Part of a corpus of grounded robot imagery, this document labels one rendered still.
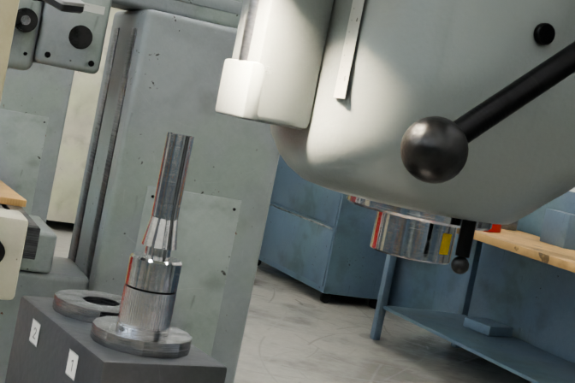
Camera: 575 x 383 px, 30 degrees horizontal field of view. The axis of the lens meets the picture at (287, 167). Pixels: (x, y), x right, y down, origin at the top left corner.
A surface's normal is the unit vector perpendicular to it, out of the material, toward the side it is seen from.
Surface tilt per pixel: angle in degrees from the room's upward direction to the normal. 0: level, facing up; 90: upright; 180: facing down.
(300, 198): 90
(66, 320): 0
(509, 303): 90
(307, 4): 90
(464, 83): 108
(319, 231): 90
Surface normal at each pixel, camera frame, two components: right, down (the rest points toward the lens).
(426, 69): -0.27, 0.25
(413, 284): -0.88, -0.15
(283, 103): 0.43, 0.14
